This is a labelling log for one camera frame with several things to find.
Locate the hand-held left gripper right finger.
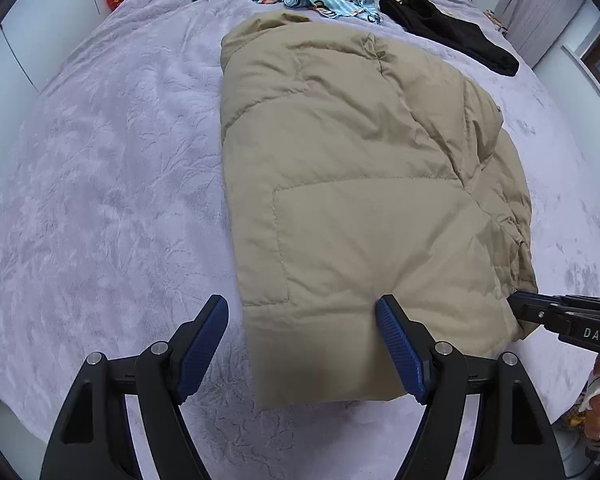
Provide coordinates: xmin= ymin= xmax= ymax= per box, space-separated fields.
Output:
xmin=376 ymin=294 xmax=567 ymax=480

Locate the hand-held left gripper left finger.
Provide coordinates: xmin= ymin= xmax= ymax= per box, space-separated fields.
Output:
xmin=40 ymin=294 xmax=230 ymax=480

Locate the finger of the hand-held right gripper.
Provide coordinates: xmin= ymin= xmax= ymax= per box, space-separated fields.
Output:
xmin=507 ymin=292 xmax=600 ymax=331

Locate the beige puffer jacket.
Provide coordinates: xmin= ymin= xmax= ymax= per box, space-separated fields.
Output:
xmin=219 ymin=12 xmax=540 ymax=403

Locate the person's right hand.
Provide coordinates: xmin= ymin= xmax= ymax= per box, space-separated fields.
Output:
xmin=577 ymin=360 xmax=600 ymax=461

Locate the yellow patterned cloth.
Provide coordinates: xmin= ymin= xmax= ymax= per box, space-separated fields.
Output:
xmin=552 ymin=400 xmax=593 ymax=433

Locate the purple fleece blanket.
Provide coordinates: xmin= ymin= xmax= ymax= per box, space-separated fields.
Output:
xmin=0 ymin=0 xmax=600 ymax=480

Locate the black garment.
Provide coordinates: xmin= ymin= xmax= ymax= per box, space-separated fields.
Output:
xmin=378 ymin=0 xmax=521 ymax=78

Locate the colourful bedside clutter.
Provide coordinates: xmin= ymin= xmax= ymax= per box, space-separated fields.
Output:
xmin=482 ymin=7 xmax=509 ymax=36

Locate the grey curtain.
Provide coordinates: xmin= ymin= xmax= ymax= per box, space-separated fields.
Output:
xmin=497 ymin=0 xmax=588 ymax=68

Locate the white wardrobe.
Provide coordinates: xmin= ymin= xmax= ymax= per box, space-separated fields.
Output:
xmin=0 ymin=0 xmax=106 ymax=161

